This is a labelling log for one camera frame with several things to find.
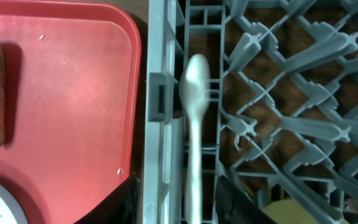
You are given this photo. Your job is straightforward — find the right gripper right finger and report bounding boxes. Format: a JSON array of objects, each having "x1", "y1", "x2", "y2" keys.
[{"x1": 215, "y1": 175, "x2": 276, "y2": 224}]

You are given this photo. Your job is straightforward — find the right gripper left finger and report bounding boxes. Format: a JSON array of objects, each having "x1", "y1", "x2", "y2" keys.
[{"x1": 75, "y1": 175, "x2": 140, "y2": 224}]

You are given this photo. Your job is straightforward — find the white plastic spoon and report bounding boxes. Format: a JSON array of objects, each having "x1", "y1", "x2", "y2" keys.
[{"x1": 179, "y1": 54, "x2": 210, "y2": 224}]

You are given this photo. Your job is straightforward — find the grey dishwasher rack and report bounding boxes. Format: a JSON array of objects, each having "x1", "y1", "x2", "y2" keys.
[{"x1": 142, "y1": 0, "x2": 358, "y2": 223}]

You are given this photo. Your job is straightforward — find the red serving tray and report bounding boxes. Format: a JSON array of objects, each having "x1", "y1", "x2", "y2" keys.
[{"x1": 0, "y1": 1, "x2": 142, "y2": 223}]

